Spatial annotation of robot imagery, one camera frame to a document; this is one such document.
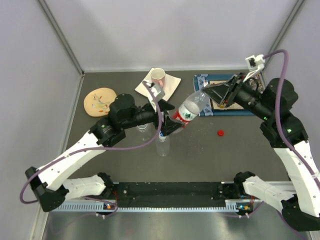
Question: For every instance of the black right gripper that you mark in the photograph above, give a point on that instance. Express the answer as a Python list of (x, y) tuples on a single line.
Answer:
[(225, 93)]

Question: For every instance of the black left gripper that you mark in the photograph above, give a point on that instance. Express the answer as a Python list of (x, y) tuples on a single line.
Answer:
[(169, 126)]

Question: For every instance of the clear bottle with red label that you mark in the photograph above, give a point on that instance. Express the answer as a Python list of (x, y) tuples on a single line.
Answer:
[(191, 107)]

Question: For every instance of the red bottle cap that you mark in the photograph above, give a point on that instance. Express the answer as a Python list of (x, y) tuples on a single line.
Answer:
[(220, 133)]

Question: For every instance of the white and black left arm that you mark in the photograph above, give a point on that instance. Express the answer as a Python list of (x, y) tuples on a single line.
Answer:
[(51, 183)]

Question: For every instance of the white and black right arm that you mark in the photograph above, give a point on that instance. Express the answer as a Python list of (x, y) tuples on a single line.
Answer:
[(288, 138)]

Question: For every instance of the short clear capped bottle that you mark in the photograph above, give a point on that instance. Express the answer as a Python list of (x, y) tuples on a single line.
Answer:
[(145, 132)]

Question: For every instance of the clear bottle with blue cap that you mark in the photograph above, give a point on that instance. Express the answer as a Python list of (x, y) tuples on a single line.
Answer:
[(162, 144)]

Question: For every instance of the blue patterned placemat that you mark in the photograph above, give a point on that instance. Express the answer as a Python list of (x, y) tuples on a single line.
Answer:
[(211, 108)]

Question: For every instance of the white square plate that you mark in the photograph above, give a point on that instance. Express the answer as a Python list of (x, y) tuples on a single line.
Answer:
[(171, 84)]

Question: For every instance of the pink ceramic mug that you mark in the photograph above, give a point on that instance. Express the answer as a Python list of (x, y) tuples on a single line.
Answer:
[(158, 76)]

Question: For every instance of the beige oval painted plate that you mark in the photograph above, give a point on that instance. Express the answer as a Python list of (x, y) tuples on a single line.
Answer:
[(97, 102)]

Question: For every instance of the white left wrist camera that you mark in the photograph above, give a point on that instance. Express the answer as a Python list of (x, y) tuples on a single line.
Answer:
[(154, 90)]

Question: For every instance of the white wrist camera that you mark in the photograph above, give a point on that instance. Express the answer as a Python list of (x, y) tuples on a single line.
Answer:
[(154, 90), (255, 64)]

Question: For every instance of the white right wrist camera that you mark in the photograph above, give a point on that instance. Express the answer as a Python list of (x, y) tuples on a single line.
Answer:
[(255, 64)]

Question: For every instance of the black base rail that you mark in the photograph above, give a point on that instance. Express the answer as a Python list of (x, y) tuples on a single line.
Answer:
[(174, 194)]

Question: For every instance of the metal frame post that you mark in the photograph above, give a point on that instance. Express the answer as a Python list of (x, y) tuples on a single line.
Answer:
[(297, 7), (60, 35)]

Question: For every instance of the grey slotted cable duct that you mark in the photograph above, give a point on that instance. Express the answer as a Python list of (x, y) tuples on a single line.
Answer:
[(228, 206)]

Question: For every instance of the left metal frame post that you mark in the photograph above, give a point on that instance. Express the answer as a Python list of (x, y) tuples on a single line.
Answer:
[(60, 35)]

